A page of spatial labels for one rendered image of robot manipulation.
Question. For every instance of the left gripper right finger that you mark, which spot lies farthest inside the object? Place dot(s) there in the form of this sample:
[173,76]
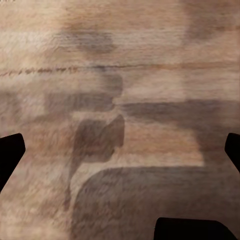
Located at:
[232,149]

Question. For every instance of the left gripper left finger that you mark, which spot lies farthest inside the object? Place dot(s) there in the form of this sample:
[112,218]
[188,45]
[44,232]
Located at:
[12,149]

